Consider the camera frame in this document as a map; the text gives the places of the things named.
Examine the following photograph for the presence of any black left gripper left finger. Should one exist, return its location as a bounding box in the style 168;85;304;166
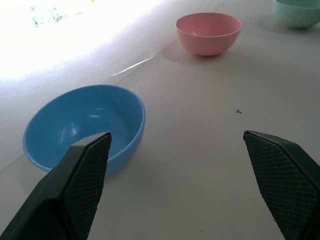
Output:
0;131;112;240

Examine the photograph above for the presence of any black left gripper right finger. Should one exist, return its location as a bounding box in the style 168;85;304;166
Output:
243;130;320;240

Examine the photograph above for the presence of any blue plastic bowl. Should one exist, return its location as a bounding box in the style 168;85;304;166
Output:
22;84;147;178

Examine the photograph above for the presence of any clear tape strip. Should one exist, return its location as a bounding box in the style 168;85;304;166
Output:
110;47;166;77

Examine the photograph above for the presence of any green plastic bowl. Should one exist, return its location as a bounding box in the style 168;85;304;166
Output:
272;0;320;29

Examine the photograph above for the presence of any pink plastic bowl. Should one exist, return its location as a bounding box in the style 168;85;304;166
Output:
174;12;243;57

